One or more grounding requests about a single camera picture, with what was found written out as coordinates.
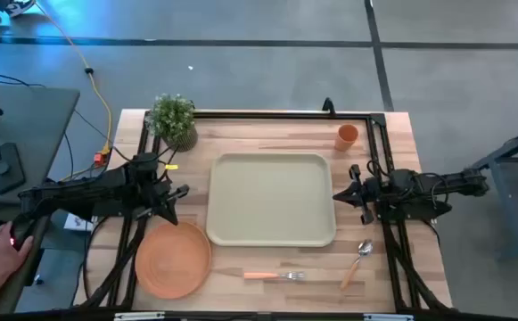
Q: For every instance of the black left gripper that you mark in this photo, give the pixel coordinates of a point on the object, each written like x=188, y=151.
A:
x=158, y=194

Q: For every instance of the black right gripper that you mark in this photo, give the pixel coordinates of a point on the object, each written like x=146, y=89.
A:
x=372, y=194

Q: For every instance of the orange round plate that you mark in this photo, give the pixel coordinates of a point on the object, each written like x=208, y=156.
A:
x=173, y=260

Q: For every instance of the orange plastic cup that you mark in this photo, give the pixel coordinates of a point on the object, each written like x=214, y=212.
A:
x=346, y=136

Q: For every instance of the beige plastic tray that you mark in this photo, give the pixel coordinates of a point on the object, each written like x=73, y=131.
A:
x=269, y=200

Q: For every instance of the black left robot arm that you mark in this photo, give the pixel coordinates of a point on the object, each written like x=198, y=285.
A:
x=84, y=196

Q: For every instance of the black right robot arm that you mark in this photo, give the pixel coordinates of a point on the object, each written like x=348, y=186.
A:
x=454, y=180

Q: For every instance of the yellow label tag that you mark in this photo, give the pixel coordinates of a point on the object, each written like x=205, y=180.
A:
x=172, y=167

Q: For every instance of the green potted plant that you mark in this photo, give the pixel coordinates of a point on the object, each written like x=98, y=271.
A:
x=171, y=118

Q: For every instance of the black computer mouse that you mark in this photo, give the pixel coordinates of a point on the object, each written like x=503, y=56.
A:
x=20, y=232

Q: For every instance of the grey desk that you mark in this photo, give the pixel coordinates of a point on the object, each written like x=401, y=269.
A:
x=35, y=120

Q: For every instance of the blue grey metal stand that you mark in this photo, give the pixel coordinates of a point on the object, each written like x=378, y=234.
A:
x=515, y=200

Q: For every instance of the black control box with knob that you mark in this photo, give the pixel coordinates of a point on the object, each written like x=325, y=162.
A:
x=5, y=168

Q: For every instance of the person's hand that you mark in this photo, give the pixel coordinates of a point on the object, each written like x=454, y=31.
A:
x=2, y=258

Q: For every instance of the black clamp bracket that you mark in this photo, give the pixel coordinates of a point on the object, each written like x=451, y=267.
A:
x=328, y=106

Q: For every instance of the black aluminium table frame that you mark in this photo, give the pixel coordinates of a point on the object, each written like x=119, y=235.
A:
x=285, y=115

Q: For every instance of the silver hinge bracket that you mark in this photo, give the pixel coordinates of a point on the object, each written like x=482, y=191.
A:
x=139, y=316
x=388, y=317

